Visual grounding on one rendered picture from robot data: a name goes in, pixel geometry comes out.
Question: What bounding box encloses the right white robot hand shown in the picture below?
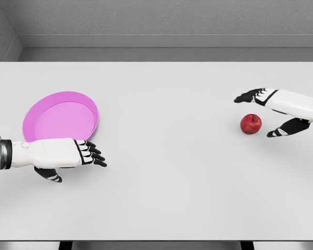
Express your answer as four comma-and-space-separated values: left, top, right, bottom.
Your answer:
233, 88, 313, 139

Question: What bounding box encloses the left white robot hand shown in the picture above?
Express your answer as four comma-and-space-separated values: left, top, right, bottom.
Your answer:
32, 138, 108, 184

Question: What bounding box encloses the pink round plate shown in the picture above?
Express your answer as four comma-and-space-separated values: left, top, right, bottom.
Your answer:
22, 91, 100, 144

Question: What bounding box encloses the red apple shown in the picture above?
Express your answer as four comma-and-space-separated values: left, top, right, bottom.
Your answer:
240, 113, 262, 135

